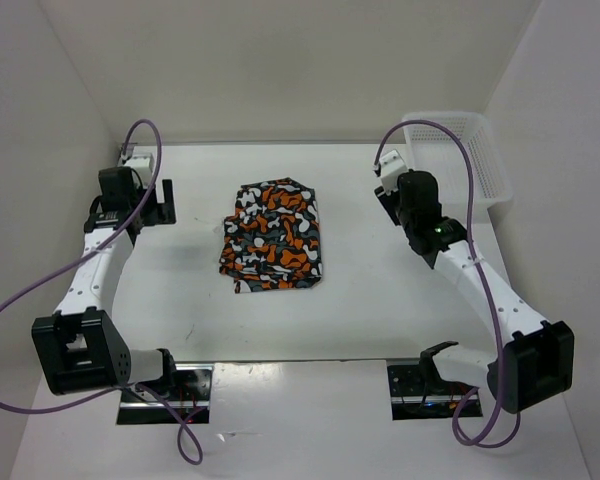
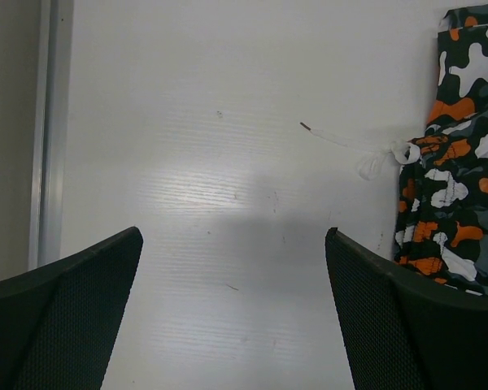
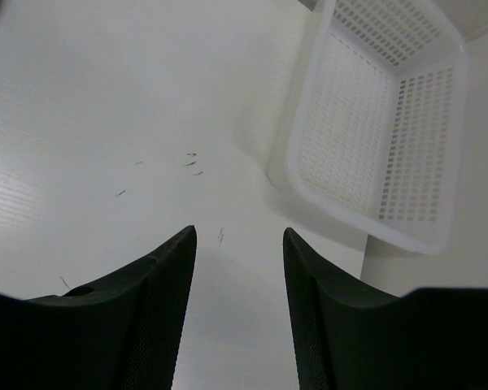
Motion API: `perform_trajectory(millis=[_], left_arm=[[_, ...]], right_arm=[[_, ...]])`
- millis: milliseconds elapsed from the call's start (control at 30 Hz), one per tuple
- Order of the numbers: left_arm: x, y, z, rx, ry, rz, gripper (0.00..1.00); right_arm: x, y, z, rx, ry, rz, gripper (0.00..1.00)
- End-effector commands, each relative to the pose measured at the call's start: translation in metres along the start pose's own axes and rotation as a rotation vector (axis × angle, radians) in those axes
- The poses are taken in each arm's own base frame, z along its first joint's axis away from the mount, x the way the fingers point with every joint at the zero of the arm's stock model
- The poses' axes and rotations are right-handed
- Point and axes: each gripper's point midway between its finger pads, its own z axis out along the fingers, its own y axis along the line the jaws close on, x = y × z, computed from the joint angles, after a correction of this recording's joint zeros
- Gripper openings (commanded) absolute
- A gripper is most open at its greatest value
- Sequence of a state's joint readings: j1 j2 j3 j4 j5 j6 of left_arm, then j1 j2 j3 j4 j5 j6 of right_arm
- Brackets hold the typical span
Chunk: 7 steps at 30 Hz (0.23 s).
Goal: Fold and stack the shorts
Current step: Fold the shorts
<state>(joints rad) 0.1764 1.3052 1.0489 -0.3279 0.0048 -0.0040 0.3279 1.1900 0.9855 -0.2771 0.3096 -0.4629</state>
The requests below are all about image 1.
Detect orange camouflage shorts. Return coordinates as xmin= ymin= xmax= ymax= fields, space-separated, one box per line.
xmin=219 ymin=177 xmax=323 ymax=294

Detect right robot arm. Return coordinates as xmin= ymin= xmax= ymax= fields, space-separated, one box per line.
xmin=374 ymin=168 xmax=575 ymax=414

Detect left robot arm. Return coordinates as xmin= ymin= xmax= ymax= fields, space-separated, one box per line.
xmin=31 ymin=160 xmax=180 ymax=400

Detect white plastic basket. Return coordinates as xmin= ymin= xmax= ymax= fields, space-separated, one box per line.
xmin=403 ymin=111 xmax=512 ymax=208

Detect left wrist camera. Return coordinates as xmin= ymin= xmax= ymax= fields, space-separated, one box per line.
xmin=119 ymin=152 xmax=155 ymax=177

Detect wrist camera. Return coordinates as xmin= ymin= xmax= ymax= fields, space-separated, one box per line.
xmin=374 ymin=149 xmax=408 ymax=194
xmin=119 ymin=152 xmax=155 ymax=177

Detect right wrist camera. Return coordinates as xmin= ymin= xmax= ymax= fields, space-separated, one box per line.
xmin=374 ymin=149 xmax=408 ymax=194

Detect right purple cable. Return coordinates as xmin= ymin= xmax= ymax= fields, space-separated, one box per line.
xmin=372 ymin=121 xmax=522 ymax=447

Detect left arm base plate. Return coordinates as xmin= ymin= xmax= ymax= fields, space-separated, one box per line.
xmin=116 ymin=362 xmax=213 ymax=426

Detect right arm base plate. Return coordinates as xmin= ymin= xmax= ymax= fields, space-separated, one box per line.
xmin=386 ymin=359 xmax=472 ymax=421

